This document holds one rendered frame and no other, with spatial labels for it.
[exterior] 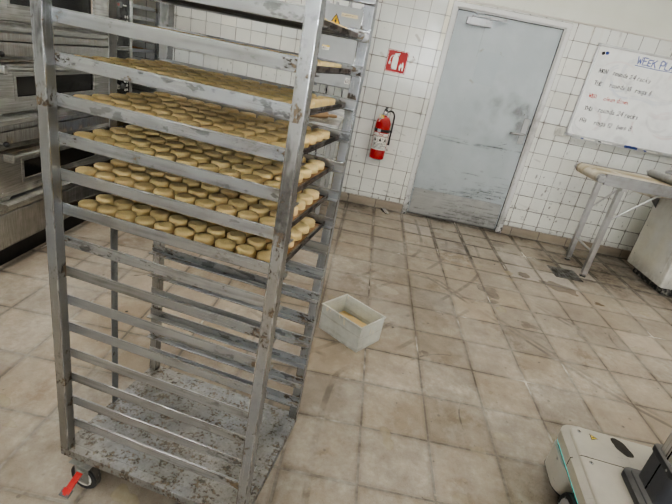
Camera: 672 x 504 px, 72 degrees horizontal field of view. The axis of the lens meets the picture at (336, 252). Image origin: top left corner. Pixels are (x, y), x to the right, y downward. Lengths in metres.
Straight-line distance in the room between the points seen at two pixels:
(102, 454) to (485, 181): 4.33
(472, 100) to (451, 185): 0.87
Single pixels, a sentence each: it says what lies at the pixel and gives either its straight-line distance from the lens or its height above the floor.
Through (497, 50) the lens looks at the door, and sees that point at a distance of 5.01.
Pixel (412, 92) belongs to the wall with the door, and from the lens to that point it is 4.88.
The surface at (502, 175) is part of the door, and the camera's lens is 5.18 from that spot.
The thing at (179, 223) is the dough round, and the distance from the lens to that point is 1.29.
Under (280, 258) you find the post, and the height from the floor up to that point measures 1.01.
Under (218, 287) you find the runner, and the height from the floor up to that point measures 0.87.
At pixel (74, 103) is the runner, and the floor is 1.23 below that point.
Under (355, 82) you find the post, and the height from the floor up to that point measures 1.38.
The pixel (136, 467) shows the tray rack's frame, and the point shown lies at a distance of 1.73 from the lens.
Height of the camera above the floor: 1.45
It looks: 23 degrees down
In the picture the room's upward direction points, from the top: 11 degrees clockwise
